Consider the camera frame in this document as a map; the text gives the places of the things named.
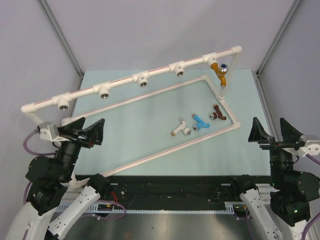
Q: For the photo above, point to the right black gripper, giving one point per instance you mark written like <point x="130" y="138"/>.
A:
<point x="289" y="134"/>

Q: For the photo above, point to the blue water faucet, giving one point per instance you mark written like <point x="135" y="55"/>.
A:
<point x="199" y="123"/>

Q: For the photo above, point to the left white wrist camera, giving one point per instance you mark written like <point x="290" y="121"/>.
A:
<point x="49" y="131"/>

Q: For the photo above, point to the brown water faucet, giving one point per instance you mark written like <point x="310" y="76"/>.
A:
<point x="217" y="114"/>

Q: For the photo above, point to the white PVC pipe frame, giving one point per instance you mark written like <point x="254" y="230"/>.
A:
<point x="228" y="57"/>

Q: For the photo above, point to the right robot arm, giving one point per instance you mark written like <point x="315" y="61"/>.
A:
<point x="293" y="189"/>

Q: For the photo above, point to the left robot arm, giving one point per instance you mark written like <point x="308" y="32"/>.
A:
<point x="48" y="174"/>

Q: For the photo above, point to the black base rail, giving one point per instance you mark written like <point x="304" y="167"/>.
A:
<point x="171" y="193"/>

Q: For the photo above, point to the white water faucet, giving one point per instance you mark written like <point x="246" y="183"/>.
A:
<point x="182" y="127"/>

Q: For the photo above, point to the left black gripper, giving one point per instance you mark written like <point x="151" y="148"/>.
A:
<point x="94" y="133"/>

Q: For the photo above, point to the orange water faucet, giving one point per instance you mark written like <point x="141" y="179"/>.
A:
<point x="220" y="71"/>

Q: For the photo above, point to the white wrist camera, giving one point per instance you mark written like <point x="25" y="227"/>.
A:
<point x="49" y="131"/>
<point x="310" y="145"/>

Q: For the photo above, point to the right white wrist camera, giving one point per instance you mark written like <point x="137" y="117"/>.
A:
<point x="310" y="145"/>

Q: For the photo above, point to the light blue table mat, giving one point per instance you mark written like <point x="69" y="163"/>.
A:
<point x="143" y="128"/>

